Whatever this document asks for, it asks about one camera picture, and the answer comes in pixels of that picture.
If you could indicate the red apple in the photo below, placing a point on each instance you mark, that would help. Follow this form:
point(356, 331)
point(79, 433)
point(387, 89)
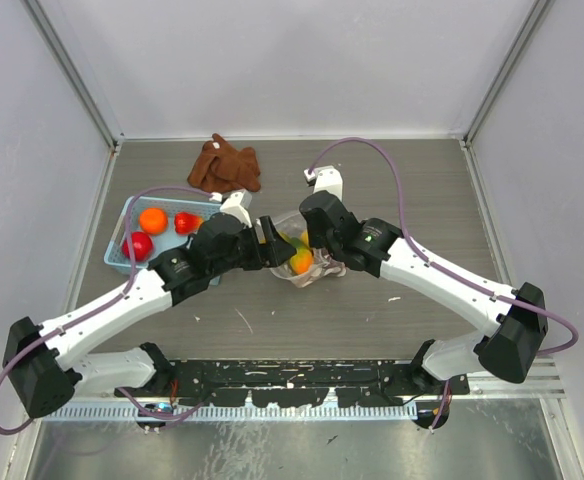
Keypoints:
point(142, 246)

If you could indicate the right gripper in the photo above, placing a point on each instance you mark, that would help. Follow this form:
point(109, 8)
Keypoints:
point(313, 239)

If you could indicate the green yellow mango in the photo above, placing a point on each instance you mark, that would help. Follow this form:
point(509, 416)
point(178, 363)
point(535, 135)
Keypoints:
point(303, 259)

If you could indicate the yellow peach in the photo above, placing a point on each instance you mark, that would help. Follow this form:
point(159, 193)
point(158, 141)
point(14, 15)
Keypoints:
point(304, 237)

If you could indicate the clear zip top bag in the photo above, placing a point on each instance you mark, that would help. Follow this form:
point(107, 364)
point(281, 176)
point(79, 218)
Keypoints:
point(293, 224)

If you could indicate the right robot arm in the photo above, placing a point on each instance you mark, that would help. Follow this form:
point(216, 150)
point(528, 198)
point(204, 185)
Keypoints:
point(509, 324)

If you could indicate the brown cloth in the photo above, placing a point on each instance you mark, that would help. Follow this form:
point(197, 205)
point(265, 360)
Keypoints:
point(222, 168)

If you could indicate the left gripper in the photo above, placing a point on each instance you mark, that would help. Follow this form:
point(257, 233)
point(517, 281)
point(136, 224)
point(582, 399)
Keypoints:
point(271, 252)

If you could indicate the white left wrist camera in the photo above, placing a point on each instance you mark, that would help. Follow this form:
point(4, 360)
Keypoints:
point(235, 204)

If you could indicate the light blue plastic basket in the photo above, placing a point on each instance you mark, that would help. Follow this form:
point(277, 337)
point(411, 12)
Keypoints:
point(169, 239)

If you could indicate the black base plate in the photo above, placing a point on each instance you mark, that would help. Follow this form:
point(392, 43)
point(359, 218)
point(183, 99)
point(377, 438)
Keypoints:
point(292, 384)

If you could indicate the aluminium frame post left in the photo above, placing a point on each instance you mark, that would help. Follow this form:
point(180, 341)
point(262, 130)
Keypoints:
point(57, 47)

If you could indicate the orange tangerine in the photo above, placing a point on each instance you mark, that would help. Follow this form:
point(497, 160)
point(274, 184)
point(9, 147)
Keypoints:
point(153, 221)

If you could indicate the slotted cable duct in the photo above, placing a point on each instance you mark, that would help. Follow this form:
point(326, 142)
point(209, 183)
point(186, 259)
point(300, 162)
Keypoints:
point(120, 411)

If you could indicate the red bell pepper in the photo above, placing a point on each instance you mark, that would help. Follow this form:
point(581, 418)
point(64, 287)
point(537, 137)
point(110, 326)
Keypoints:
point(186, 223)

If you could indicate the aluminium frame post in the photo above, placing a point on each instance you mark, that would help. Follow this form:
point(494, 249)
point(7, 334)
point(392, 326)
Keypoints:
point(523, 38)
point(57, 47)

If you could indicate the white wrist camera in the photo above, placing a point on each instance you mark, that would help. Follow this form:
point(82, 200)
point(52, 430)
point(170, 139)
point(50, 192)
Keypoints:
point(326, 178)
point(235, 204)

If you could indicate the aluminium frame post right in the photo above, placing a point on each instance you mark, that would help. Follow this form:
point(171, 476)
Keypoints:
point(523, 38)

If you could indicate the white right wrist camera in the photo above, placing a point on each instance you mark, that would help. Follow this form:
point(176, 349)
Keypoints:
point(326, 178)

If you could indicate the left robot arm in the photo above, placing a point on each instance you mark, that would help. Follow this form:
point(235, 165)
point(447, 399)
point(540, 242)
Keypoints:
point(48, 363)

